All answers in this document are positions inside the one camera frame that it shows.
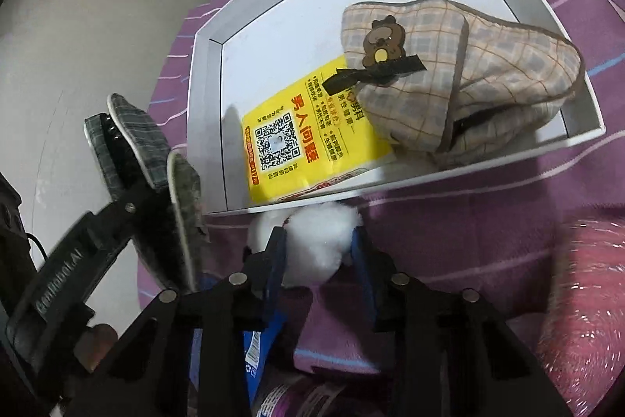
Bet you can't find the black device with cable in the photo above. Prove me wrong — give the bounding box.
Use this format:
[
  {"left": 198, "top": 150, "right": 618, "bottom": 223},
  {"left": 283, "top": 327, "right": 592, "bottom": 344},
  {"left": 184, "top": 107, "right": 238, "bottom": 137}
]
[{"left": 0, "top": 173, "right": 50, "bottom": 315}]

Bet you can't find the white cardboard box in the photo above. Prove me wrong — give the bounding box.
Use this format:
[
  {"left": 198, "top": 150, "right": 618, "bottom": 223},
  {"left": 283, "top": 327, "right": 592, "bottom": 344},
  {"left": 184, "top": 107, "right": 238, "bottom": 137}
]
[{"left": 187, "top": 0, "right": 606, "bottom": 217}]

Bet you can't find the grey plaid insole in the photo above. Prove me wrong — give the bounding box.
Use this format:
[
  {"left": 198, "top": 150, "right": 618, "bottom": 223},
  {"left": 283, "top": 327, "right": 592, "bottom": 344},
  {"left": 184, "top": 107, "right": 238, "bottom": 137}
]
[{"left": 84, "top": 93, "right": 171, "bottom": 203}]

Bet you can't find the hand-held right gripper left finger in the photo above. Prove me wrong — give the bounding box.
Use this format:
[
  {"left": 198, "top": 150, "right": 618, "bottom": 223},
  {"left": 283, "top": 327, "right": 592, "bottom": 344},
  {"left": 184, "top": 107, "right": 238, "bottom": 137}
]
[{"left": 68, "top": 226, "right": 294, "bottom": 417}]

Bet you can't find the white fluffy cotton wad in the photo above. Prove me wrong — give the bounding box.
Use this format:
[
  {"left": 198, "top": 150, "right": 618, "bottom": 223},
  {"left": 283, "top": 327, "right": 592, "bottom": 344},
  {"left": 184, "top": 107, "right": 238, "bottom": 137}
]
[{"left": 246, "top": 204, "right": 362, "bottom": 288}]

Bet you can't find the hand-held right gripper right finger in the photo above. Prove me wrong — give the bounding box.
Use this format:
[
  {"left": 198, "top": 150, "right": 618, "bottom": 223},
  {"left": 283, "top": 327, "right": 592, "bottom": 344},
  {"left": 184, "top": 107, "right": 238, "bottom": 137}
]
[{"left": 349, "top": 226, "right": 574, "bottom": 417}]

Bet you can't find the dark plaid slipper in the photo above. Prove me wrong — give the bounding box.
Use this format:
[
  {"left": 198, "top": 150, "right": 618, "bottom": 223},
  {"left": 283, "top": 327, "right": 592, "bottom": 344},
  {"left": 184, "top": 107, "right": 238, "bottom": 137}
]
[{"left": 139, "top": 152, "right": 212, "bottom": 295}]

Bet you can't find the blue tissue packet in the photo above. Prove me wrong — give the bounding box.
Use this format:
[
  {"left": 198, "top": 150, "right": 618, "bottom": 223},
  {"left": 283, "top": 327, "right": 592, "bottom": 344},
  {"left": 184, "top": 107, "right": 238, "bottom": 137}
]
[{"left": 193, "top": 310, "right": 289, "bottom": 417}]

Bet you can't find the beige plaid bear slipper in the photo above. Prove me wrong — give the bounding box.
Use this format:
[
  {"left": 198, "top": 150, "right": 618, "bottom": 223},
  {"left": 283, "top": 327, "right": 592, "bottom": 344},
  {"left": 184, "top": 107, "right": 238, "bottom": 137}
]
[{"left": 340, "top": 0, "right": 586, "bottom": 168}]

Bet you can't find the person's left hand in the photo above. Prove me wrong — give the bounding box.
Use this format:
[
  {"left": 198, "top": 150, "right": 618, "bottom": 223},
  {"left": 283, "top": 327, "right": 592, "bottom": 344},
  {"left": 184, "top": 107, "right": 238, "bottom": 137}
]
[{"left": 73, "top": 323, "right": 119, "bottom": 373}]

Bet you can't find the yellow printed packet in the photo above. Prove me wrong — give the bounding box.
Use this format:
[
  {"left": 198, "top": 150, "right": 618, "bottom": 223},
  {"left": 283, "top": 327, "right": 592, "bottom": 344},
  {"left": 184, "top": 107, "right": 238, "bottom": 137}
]
[{"left": 243, "top": 54, "right": 396, "bottom": 204}]

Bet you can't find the purple striped bed sheet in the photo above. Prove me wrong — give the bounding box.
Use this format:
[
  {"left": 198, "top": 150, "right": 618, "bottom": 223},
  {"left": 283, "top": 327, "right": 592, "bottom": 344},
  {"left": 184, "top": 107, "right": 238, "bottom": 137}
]
[{"left": 138, "top": 0, "right": 625, "bottom": 417}]

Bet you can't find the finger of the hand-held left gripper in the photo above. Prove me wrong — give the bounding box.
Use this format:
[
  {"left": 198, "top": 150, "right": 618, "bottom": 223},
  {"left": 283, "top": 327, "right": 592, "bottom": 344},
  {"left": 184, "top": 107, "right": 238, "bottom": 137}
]
[{"left": 95, "top": 113, "right": 157, "bottom": 252}]

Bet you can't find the purple labelled packet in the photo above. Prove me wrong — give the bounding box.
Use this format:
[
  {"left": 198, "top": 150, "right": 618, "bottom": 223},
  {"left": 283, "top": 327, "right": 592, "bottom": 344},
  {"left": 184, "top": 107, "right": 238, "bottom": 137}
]
[{"left": 254, "top": 373, "right": 372, "bottom": 417}]

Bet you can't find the pink sparkly cloth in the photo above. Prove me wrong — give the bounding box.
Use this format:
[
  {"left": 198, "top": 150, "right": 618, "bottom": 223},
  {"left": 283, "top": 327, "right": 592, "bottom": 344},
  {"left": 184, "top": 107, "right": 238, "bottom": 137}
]
[{"left": 534, "top": 217, "right": 625, "bottom": 417}]

